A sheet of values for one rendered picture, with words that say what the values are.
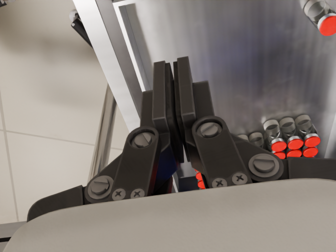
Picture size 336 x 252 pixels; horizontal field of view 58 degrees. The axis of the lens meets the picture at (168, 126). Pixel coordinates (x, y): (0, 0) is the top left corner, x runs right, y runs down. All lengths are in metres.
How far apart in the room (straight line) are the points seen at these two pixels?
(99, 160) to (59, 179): 1.31
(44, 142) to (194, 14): 1.64
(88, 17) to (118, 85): 0.10
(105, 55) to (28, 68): 1.21
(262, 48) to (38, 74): 1.31
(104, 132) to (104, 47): 0.61
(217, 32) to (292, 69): 0.11
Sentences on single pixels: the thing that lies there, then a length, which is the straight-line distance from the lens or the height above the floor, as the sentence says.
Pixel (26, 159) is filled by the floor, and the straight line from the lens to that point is 2.09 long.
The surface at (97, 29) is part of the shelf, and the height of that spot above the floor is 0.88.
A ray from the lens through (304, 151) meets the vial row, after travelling 0.47.
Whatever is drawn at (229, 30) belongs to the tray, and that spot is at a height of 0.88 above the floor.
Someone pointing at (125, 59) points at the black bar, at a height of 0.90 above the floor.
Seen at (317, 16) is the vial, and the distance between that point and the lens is 0.35.
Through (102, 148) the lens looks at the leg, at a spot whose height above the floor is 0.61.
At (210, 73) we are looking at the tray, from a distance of 0.40.
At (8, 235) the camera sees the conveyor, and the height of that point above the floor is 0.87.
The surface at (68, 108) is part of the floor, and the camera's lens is 1.68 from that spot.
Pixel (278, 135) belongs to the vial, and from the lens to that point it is 0.45.
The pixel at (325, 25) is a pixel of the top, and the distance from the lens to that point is 0.35.
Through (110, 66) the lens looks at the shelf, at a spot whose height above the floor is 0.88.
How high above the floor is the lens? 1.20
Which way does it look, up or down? 45 degrees down
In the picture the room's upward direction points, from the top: 179 degrees clockwise
